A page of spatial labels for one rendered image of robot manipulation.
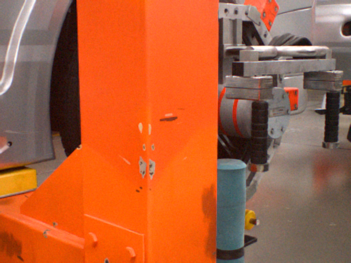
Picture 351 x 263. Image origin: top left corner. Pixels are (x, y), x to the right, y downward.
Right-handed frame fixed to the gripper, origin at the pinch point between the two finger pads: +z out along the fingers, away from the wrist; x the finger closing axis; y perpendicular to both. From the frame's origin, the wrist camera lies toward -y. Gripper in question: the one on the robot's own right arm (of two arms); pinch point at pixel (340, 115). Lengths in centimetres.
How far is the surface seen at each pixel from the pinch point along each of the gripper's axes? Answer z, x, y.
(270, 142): 0.3, -21.1, -9.5
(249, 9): 13.1, -20.4, 28.3
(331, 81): 7.6, 0.4, 9.3
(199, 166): 70, 6, -1
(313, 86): 7.3, -4.6, 8.0
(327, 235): -125, -55, -82
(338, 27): -216, -90, 34
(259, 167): 40.8, -1.0, -7.1
